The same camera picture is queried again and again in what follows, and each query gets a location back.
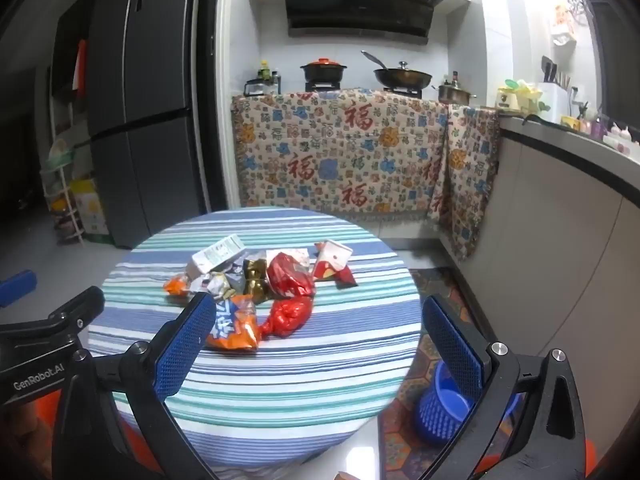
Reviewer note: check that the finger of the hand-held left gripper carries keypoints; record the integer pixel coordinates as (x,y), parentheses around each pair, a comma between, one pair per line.
(75,312)
(17,286)

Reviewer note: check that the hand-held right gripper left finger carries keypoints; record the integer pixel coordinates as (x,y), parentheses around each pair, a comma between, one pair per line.
(185,345)

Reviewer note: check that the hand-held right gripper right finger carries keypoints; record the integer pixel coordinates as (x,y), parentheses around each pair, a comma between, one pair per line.
(452,350)

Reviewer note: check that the large orange snack packet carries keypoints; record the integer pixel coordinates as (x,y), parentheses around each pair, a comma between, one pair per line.
(234,329)

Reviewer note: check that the small orange packet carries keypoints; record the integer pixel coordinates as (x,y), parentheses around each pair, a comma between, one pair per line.
(175,285)

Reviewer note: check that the silver snack packet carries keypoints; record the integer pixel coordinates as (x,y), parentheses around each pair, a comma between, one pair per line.
(217,286)

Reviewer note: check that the blue plastic wastebasket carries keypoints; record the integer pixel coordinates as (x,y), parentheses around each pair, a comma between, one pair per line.
(440,417)

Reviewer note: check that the black gold wrapper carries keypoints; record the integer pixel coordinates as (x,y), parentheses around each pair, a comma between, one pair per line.
(255,280)

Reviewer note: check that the white green milk carton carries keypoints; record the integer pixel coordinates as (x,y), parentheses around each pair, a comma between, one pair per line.
(217,255)

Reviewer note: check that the red plastic bag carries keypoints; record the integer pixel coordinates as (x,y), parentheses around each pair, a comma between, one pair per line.
(287,317)

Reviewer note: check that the red foil wrapper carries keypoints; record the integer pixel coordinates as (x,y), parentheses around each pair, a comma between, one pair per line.
(290,276)

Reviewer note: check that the red and white carton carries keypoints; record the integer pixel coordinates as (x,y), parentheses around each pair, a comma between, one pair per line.
(332,262)

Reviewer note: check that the white storage rack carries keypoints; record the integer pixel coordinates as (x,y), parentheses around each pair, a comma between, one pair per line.
(60,195)

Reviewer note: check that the yellow white cardboard box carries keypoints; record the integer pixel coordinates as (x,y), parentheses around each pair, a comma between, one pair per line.
(90,210)

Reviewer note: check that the hexagon patterned floor mat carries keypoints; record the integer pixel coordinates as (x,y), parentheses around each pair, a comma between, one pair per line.
(400,440)

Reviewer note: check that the blue green striped tablecloth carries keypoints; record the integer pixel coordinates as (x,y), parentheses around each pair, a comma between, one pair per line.
(310,385)

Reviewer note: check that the white kitchen cabinet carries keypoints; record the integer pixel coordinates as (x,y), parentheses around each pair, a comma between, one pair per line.
(575,260)

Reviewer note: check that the small floral printed cloth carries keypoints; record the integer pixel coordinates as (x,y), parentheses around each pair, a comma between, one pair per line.
(470,185)

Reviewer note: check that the dark grey refrigerator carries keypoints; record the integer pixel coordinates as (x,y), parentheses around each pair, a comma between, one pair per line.
(150,110)

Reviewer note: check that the large floral printed cloth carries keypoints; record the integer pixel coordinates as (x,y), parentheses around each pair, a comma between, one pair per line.
(325,160)

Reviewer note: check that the dark wooden shelf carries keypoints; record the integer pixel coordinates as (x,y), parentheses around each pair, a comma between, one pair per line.
(65,35)

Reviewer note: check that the yellow bowl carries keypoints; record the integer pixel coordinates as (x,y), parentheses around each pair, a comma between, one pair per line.
(571,123)

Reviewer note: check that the steel pot with lid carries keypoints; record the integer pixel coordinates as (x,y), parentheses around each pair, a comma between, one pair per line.
(452,94)

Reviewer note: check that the yellow plastic containers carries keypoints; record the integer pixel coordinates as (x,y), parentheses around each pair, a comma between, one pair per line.
(520,96)

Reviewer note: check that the purple cup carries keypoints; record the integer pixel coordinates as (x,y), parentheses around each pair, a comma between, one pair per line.
(598,129)

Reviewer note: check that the black condiment rack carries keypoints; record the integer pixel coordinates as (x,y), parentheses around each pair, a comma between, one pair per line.
(260,87)

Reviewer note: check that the dark sauce bottle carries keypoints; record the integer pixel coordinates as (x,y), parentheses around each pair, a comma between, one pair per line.
(454,79)

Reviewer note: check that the white knife block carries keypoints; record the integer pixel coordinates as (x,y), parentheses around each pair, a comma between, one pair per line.
(555,95)

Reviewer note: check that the wok with glass lid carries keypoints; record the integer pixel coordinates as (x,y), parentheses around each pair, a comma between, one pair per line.
(402,77)

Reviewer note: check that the black gas stove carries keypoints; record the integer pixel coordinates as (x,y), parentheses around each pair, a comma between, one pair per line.
(325,86)

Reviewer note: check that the black clay pot red lid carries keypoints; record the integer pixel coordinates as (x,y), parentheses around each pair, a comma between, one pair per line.
(322,72)

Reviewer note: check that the black range hood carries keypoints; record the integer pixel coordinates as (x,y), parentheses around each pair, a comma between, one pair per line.
(360,10)

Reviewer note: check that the white wall holder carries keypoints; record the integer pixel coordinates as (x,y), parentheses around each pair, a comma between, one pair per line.
(564,20)

